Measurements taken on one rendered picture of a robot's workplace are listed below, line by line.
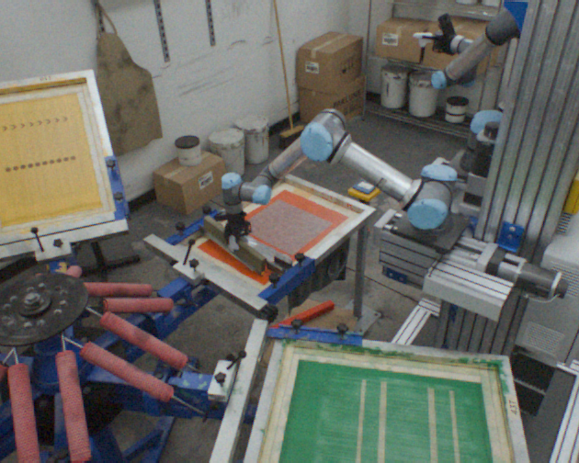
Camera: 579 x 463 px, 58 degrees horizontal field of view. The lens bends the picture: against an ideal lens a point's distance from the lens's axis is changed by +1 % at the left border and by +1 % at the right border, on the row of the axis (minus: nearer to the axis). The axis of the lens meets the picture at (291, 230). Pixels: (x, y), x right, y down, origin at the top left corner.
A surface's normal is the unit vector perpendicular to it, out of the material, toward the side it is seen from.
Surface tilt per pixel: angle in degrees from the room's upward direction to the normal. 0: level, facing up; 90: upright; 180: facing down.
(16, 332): 0
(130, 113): 89
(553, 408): 0
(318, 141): 86
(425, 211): 94
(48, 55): 90
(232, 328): 0
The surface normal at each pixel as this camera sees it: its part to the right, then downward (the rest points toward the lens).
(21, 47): 0.77, 0.37
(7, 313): -0.03, -0.80
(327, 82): -0.58, 0.51
